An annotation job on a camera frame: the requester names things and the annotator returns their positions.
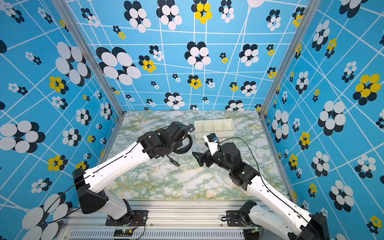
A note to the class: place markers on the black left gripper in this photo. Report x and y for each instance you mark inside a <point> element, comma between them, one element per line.
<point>179,144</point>

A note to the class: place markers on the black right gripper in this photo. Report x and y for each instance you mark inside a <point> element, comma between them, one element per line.
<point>208,155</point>

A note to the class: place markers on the black belt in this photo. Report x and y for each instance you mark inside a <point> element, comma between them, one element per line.
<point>179,147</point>

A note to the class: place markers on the white compartment storage tray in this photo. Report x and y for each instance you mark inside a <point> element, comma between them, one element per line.
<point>222,128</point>

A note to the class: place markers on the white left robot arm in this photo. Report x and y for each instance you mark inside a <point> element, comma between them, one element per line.
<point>91,183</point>

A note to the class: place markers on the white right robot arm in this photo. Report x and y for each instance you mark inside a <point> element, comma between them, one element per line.
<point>287,220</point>

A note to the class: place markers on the left controller board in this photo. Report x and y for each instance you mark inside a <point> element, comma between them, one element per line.
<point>123,233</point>

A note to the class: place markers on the controller board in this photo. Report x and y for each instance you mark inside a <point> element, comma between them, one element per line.
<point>123,233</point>
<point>251,234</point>

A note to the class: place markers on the right controller board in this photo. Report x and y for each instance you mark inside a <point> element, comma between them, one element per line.
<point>251,234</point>

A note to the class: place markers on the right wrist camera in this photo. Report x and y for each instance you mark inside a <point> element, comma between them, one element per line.
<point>212,142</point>

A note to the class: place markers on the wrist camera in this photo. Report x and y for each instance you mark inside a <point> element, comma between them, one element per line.
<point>212,142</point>
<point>189,128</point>

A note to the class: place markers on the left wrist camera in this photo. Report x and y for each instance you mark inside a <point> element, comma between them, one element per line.
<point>189,128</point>

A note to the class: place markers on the aluminium front rail frame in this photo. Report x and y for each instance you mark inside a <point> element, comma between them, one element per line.
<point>167,220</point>

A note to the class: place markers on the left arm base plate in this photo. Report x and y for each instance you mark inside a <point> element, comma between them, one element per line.
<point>135,218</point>

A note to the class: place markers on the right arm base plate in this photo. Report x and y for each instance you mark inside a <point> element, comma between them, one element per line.
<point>235,219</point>

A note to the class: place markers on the aluminium corner post left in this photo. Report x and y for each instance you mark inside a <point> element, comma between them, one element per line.
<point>81,42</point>

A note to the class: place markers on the aluminium corner post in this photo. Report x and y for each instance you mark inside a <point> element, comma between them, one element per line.
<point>288,57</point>
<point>81,42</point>

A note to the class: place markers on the aluminium corner post right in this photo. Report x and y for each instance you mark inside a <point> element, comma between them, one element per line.
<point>288,57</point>

